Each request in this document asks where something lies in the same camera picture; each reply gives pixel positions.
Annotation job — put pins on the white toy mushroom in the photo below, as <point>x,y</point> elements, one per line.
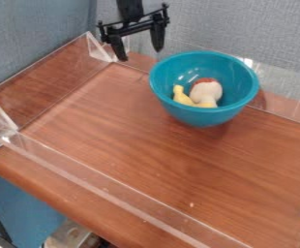
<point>207,92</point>

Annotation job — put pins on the blue plastic bowl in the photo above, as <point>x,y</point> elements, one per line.
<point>191,69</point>

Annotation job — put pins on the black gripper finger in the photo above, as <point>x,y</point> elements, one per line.
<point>158,32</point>
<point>118,46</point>

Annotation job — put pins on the grey metal bracket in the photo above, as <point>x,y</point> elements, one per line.
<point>71,236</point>

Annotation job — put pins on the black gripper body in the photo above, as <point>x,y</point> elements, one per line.
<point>135,20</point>

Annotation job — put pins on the yellow toy banana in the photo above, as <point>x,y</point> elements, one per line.
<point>182,98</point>

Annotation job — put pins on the clear acrylic barrier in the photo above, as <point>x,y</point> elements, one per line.
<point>90,144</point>

